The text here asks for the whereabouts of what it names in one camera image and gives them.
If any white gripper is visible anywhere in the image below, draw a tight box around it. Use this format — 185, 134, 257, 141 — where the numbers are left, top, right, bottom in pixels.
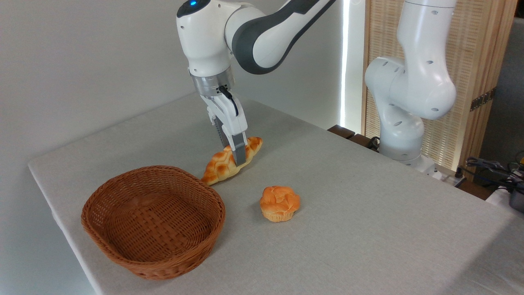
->
200, 92, 248, 167

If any long braided bread loaf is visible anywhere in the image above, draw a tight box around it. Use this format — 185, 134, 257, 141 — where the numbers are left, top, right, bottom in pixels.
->
200, 136, 263, 186

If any round muffin-shaped bread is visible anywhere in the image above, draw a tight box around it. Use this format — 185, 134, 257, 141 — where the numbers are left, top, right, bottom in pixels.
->
260, 186, 301, 223

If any dark brown wooden furniture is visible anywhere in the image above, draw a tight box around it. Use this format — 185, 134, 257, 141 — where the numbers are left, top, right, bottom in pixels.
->
327, 125, 380, 153

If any brown wicker basket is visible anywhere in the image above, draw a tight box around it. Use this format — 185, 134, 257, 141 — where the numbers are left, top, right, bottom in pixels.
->
81, 165, 226, 281

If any white power strip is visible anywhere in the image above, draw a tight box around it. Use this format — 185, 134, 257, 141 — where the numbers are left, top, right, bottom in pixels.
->
433, 169, 468, 187

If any black screen hinge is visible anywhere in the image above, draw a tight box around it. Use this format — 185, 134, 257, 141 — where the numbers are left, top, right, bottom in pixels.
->
470, 88, 497, 112

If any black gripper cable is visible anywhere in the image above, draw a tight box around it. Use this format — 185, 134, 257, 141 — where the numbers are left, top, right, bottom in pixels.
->
218, 85, 239, 117

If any black cable bundle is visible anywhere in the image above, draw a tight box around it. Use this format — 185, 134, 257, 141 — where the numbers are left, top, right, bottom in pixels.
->
466, 157, 524, 194

